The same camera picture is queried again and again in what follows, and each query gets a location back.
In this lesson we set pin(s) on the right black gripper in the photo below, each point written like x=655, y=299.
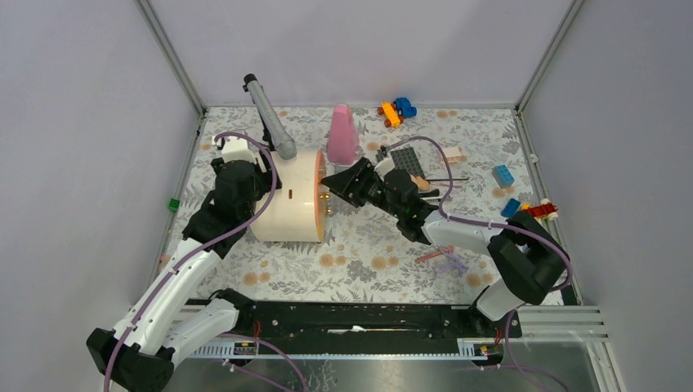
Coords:
x=344, y=184

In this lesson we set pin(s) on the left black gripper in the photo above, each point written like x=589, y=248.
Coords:
x=266, y=178

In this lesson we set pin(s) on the cream round drawer organizer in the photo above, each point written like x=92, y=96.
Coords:
x=297, y=211

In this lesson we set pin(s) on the beige makeup sponge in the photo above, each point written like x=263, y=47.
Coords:
x=422, y=184

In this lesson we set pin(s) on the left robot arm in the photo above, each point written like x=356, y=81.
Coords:
x=143, y=350

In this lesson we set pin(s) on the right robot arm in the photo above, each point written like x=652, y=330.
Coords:
x=528, y=259

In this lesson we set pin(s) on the pink cone bottle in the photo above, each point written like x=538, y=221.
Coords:
x=343, y=140

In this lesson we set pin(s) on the grey lego baseplate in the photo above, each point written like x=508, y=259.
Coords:
x=407, y=159

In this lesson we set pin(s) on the grey microphone on stand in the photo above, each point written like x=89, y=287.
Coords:
x=274, y=132

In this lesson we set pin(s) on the green small block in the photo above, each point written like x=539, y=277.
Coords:
x=173, y=204

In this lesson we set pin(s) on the orange and blue toy car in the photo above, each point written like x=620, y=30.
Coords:
x=395, y=112

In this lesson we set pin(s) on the pink spoolie mascara wand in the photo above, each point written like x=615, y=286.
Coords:
x=445, y=185

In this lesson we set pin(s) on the beige lego brick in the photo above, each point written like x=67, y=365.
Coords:
x=453, y=155

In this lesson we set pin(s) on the light blue lego brick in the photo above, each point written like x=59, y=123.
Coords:
x=503, y=176

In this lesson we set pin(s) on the red yellow toy car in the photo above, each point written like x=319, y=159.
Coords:
x=544, y=211

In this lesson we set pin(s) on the pink handle brush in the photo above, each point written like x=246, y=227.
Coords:
x=439, y=252

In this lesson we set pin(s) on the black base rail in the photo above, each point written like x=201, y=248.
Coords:
x=360, y=328

